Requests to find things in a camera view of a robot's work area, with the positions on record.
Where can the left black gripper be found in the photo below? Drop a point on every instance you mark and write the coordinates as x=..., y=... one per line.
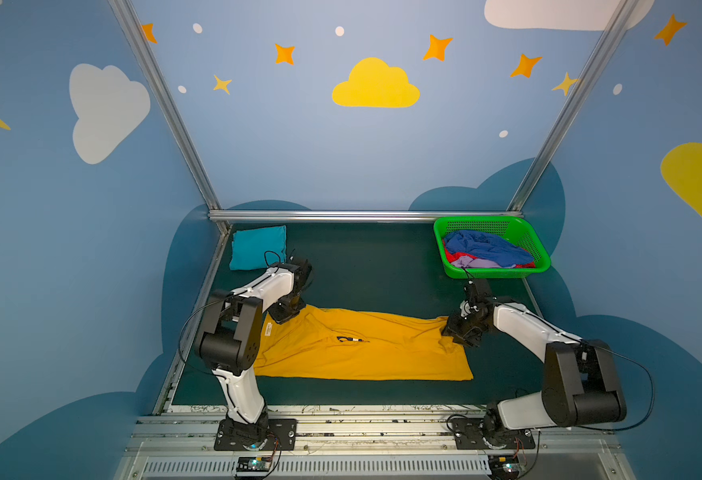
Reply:
x=285, y=309

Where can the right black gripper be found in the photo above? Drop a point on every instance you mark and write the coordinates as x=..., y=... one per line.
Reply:
x=459, y=327

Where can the yellow printed t-shirt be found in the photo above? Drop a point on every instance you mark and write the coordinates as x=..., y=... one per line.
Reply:
x=339, y=344

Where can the green plastic laundry basket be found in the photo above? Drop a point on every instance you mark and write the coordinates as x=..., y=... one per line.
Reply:
x=514, y=230

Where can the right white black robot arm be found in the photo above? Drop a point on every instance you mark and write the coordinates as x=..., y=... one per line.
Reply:
x=580, y=387

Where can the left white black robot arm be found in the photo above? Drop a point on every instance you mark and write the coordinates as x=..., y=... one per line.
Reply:
x=228, y=341

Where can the folded teal t-shirt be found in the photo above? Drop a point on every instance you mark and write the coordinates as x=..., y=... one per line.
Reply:
x=256, y=249

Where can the lavender t-shirt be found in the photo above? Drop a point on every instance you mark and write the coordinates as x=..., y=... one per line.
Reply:
x=467, y=262

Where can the red t-shirt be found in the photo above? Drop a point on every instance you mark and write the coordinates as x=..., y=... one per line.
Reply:
x=507, y=259

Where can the blue t-shirt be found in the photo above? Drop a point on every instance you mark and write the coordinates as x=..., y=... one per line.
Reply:
x=468, y=240

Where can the right green circuit board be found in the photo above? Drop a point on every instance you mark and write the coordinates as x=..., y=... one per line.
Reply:
x=503, y=468

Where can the green circuit board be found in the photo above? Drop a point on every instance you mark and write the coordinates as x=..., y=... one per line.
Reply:
x=503, y=468
x=253, y=467

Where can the left green circuit board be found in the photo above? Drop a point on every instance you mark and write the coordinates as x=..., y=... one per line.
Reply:
x=253, y=467

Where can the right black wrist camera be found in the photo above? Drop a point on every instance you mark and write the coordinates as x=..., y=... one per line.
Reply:
x=478, y=294

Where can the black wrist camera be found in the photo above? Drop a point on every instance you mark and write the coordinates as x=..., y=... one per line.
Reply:
x=478, y=294
x=302, y=269

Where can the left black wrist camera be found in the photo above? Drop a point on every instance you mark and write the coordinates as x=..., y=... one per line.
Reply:
x=302, y=269

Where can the right side table rail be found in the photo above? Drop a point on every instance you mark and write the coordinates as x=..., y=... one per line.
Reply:
x=533, y=300

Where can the table rail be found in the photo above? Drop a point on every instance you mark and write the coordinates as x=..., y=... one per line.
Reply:
x=187, y=334
x=533, y=300

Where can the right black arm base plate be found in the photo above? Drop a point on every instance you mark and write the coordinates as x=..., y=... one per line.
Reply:
x=475, y=433

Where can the horizontal aluminium frame bar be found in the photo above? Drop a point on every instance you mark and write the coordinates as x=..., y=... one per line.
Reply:
x=326, y=216

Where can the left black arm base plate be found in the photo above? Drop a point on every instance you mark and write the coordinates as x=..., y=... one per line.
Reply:
x=279, y=434

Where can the left side table rail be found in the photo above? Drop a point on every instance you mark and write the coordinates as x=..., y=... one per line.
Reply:
x=187, y=334

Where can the aluminium mounting rail base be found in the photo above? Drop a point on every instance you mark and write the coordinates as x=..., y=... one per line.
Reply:
x=361, y=442

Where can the right aluminium frame post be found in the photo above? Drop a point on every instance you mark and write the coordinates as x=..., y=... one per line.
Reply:
x=607, y=44

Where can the aluminium frame post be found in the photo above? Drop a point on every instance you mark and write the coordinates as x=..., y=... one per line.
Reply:
x=128, y=20
x=607, y=44

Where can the left aluminium frame post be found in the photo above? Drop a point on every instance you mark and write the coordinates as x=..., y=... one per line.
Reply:
x=128, y=20

